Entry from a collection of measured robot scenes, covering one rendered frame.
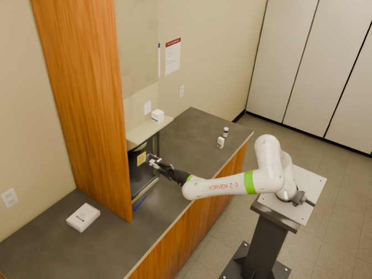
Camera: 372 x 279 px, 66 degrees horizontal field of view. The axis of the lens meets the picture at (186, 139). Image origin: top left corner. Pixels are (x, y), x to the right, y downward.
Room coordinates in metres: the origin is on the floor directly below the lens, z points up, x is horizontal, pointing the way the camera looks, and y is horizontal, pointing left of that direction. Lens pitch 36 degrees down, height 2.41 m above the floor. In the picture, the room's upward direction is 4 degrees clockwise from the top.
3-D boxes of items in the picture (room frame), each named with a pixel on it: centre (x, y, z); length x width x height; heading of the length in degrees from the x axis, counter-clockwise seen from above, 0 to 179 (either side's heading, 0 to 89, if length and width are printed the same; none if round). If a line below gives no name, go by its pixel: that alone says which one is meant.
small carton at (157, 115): (1.39, 0.17, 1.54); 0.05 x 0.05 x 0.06; 54
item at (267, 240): (1.35, -0.69, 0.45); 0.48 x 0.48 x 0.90; 56
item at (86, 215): (1.11, 0.59, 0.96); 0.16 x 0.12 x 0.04; 152
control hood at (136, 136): (1.32, 0.21, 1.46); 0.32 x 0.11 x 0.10; 148
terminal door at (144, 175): (1.35, 0.25, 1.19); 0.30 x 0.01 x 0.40; 148
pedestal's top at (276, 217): (1.35, -0.69, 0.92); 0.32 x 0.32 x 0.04; 56
